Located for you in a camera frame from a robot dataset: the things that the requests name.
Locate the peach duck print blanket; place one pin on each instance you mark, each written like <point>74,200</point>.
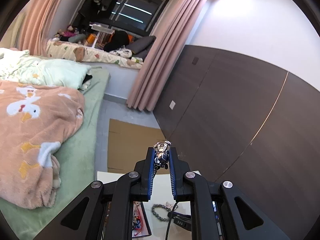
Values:
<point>37,130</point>

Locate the pink curtain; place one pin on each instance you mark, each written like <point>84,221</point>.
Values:
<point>42,17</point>
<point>165,55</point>

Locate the printed window seat cushion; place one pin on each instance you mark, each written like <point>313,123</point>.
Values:
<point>95,55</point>

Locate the flat brown cardboard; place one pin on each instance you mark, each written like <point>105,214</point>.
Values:
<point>130,145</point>

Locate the white wall socket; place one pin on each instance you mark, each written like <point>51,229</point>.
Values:
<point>172,105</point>

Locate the panda print cloth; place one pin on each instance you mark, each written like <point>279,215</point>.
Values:
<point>122,51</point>

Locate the orange box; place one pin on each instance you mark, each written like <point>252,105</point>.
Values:
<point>91,38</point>

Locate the light green pillow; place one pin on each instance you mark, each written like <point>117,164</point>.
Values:
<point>60,73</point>

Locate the white desk lamp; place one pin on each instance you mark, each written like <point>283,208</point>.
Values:
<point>102,28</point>

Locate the hanging dark clothes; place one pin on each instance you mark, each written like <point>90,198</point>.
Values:
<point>97,0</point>

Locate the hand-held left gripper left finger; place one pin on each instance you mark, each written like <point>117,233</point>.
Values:
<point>150,177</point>

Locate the green bed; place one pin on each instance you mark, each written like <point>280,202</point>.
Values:
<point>82,142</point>

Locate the pile of plush toys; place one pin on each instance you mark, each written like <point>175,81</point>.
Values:
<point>70,35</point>

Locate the dark framed window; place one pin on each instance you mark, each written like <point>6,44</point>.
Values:
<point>142,5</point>

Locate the dark wall switch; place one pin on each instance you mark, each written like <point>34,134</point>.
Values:
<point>195,60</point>

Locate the grey pillow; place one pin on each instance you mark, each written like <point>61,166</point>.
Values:
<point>142,45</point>

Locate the black jewelry box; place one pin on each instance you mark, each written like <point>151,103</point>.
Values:
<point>146,230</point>

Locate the black bag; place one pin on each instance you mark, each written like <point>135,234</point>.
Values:
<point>117,41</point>

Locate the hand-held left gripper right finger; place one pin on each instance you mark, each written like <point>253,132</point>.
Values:
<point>172,177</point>

